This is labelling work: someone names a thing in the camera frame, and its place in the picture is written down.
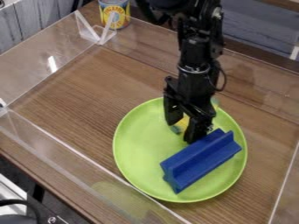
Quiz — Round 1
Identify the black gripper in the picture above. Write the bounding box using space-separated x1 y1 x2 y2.
163 68 217 144

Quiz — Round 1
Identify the blue plastic block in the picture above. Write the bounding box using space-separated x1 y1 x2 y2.
160 129 242 193

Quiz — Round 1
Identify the yellow toy banana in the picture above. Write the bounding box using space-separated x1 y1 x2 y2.
171 98 221 135

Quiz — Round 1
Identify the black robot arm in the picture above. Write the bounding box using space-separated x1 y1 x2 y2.
135 0 227 144

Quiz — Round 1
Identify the green round plate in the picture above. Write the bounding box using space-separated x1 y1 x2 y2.
114 98 249 203

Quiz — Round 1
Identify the yellow labelled tin can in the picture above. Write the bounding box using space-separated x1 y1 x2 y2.
98 0 131 30

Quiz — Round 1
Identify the black device with knob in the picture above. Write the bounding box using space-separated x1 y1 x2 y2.
0 199 90 224

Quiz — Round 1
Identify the clear acrylic enclosure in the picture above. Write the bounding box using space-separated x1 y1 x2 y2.
0 9 299 224

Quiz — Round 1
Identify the black cable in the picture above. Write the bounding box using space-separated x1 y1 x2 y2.
0 199 42 220

